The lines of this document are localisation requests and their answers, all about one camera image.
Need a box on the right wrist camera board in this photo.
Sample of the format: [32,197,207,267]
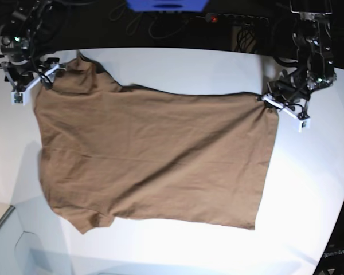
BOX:
[11,91,28,106]

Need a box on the blue box overhead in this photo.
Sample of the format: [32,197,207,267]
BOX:
[126,0,208,12]

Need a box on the black power strip red switch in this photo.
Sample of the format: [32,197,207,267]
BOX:
[203,13,269,26]

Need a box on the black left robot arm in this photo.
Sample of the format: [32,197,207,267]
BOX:
[259,1,337,132]

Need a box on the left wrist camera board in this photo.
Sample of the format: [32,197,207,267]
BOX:
[298,116,311,133]

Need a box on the brown t-shirt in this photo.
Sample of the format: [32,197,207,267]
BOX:
[34,56,279,233]

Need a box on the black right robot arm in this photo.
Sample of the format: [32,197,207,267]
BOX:
[0,1,66,105]

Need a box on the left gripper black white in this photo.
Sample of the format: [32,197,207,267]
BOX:
[257,81,310,131]

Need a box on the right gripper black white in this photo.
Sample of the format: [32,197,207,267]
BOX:
[0,57,66,102]

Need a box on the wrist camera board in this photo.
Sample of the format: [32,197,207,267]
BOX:
[298,116,311,133]
[11,91,28,106]

